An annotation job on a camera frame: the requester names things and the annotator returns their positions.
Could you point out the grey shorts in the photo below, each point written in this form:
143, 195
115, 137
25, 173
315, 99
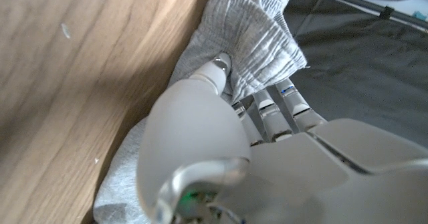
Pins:
240, 33

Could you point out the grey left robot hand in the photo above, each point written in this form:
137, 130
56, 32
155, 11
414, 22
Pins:
284, 177

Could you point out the black backdrop curtain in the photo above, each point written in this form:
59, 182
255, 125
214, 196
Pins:
361, 67

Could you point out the black backdrop stand pole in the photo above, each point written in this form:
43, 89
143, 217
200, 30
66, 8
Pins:
351, 1

